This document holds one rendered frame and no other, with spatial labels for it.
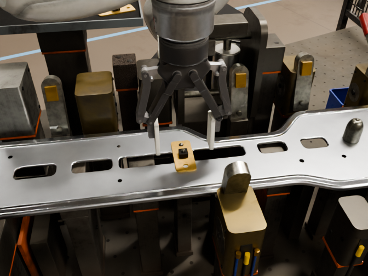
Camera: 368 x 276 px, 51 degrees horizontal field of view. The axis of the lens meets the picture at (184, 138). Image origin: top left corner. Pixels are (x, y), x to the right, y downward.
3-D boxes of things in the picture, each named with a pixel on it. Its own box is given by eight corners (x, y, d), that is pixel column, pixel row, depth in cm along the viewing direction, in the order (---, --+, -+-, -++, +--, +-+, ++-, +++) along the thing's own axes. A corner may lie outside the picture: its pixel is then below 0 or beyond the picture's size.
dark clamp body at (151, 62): (148, 203, 103) (137, 80, 79) (145, 173, 112) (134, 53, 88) (175, 201, 104) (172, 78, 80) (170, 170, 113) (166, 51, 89)
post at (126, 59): (129, 195, 105) (112, 64, 79) (128, 182, 109) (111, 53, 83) (148, 193, 106) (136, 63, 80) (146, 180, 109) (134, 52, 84)
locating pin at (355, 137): (344, 150, 76) (354, 124, 72) (337, 140, 79) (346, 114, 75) (360, 149, 77) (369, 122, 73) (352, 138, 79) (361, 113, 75)
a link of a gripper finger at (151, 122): (184, 76, 59) (176, 73, 59) (153, 128, 65) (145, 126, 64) (180, 64, 62) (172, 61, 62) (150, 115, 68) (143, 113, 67)
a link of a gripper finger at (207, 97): (183, 63, 62) (190, 59, 62) (213, 110, 69) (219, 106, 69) (187, 75, 60) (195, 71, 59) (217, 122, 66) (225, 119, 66)
